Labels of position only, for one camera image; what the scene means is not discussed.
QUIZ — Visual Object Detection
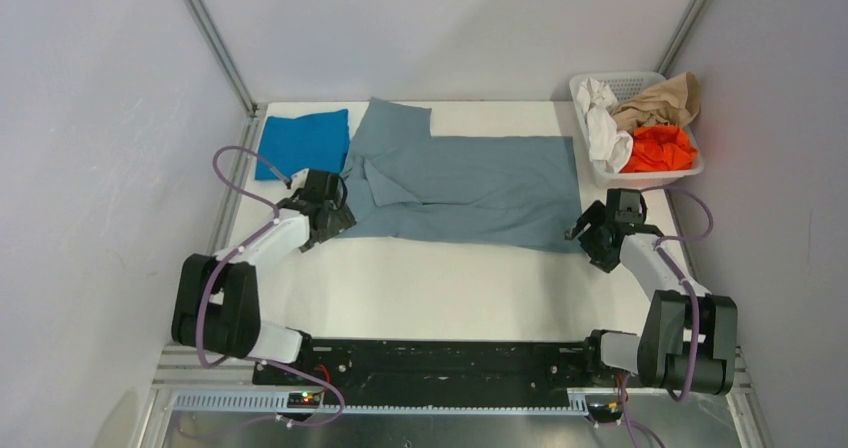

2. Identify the white plastic laundry basket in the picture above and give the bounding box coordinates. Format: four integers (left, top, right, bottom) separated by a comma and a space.
569, 71, 706, 189

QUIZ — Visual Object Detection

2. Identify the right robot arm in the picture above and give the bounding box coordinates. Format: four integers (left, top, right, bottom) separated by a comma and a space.
565, 188, 738, 401

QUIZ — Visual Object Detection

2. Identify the orange crumpled t-shirt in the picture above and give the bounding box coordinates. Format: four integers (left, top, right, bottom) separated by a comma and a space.
621, 125, 699, 173

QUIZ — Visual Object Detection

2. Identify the white crumpled t-shirt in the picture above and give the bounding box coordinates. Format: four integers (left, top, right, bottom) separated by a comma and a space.
574, 77, 633, 174

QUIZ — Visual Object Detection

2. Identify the left aluminium corner post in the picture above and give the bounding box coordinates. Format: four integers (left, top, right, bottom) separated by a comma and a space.
183, 0, 257, 117

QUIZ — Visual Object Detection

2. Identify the left controller board with leds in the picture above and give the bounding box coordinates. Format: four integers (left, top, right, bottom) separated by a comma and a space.
286, 391, 323, 410

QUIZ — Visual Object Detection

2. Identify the folded blue t-shirt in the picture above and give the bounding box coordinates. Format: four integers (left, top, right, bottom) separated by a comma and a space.
258, 109, 350, 177

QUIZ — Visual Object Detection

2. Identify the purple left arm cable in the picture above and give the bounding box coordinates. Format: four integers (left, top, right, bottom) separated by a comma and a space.
193, 145, 347, 430

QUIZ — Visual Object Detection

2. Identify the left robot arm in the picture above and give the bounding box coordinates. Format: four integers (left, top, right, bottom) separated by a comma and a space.
171, 169, 356, 384

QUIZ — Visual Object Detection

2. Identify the beige crumpled t-shirt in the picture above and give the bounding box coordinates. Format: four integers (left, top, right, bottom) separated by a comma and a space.
612, 72, 701, 132

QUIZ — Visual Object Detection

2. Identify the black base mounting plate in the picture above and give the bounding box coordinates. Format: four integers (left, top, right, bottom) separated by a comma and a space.
292, 338, 621, 409

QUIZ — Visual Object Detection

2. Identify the aluminium front frame rail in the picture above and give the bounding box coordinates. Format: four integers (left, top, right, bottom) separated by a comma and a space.
150, 345, 757, 448

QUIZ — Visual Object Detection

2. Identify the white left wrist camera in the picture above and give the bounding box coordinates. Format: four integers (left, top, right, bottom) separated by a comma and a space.
287, 168, 310, 190

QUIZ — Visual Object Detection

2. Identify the right controller board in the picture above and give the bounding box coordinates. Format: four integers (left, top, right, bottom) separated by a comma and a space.
586, 401, 624, 427

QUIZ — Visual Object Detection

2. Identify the right aluminium corner post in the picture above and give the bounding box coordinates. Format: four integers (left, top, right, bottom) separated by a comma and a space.
654, 0, 712, 77

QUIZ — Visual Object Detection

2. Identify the grey-blue t-shirt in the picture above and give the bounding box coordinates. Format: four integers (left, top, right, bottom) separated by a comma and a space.
341, 98, 582, 253

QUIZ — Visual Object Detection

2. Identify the aluminium corner post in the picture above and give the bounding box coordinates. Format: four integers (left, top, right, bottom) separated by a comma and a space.
654, 0, 712, 77
183, 0, 257, 117

